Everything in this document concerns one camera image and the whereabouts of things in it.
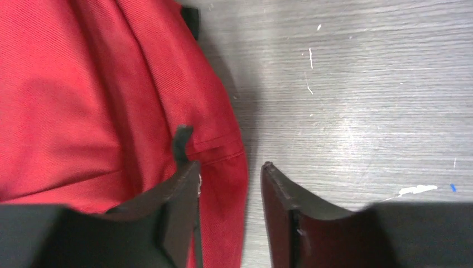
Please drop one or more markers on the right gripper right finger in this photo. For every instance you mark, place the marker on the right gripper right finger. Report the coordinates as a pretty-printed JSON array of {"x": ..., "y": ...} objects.
[{"x": 305, "y": 230}]

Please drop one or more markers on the red backpack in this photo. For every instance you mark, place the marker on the red backpack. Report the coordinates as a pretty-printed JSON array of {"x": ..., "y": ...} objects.
[{"x": 92, "y": 93}]

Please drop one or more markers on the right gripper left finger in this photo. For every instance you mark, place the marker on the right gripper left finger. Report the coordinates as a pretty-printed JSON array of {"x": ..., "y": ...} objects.
[{"x": 153, "y": 229}]

